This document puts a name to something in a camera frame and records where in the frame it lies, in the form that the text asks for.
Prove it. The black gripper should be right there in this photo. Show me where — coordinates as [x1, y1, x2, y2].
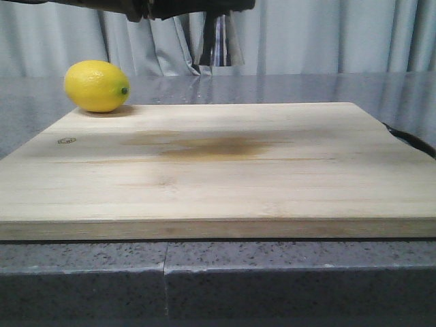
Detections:
[124, 0, 255, 65]

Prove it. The steel double jigger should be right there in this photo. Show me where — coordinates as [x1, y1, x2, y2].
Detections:
[194, 11, 245, 67]

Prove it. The grey curtain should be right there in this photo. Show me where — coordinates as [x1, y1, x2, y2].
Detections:
[1, 1, 435, 77]

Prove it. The yellow lemon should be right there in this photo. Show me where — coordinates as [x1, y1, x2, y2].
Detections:
[64, 60, 130, 113]

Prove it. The light wooden cutting board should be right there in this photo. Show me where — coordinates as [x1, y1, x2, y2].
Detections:
[1, 103, 435, 240]

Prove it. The black cable on counter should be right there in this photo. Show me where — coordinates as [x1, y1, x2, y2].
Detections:
[381, 121, 436, 155]

